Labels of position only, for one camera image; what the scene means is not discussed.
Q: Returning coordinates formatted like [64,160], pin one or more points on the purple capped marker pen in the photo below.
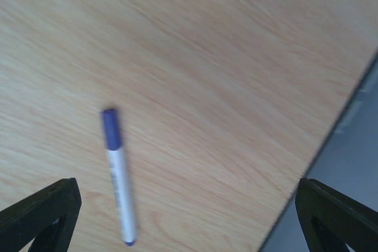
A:
[120,175]

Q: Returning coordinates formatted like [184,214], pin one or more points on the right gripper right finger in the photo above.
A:
[332,221]

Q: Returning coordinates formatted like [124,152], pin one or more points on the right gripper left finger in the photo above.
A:
[46,219]

